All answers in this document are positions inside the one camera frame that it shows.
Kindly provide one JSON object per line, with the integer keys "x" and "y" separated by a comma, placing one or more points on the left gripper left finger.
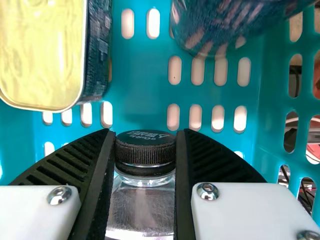
{"x": 62, "y": 162}

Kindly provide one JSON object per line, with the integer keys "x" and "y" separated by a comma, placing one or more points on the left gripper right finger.
{"x": 212, "y": 160}

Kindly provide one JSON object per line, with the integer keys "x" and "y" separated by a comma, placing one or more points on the dark coffee bottle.
{"x": 145, "y": 150}

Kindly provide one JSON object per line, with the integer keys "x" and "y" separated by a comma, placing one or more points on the teal shopping basket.
{"x": 140, "y": 87}

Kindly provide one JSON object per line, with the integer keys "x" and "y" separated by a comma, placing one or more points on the rectangular tin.
{"x": 37, "y": 50}

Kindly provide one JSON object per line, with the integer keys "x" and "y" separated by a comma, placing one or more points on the can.
{"x": 225, "y": 25}

